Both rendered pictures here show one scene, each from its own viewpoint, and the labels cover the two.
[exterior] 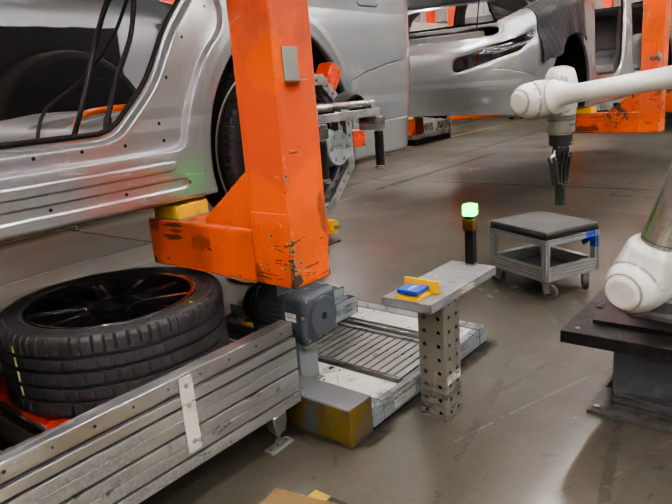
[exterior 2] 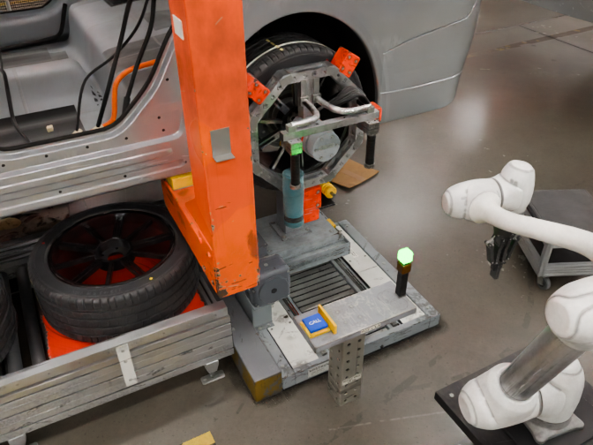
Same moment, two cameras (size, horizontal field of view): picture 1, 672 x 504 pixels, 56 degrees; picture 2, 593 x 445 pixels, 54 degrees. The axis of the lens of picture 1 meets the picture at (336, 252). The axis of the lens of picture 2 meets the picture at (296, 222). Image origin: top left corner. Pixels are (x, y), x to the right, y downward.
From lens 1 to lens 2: 123 cm
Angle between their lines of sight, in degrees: 30
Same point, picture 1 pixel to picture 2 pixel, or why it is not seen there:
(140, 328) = (101, 300)
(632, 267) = (478, 396)
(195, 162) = not seen: hidden behind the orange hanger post
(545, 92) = (470, 206)
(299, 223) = (225, 255)
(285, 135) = (213, 197)
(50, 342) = (46, 293)
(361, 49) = (403, 19)
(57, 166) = (66, 160)
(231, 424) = (164, 369)
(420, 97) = not seen: outside the picture
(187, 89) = not seen: hidden behind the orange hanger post
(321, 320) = (270, 294)
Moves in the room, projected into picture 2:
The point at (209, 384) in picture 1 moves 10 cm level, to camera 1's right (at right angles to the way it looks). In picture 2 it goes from (144, 348) to (167, 356)
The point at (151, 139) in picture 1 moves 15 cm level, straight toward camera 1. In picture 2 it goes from (151, 131) to (137, 149)
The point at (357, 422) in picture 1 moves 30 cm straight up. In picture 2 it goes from (264, 388) to (260, 335)
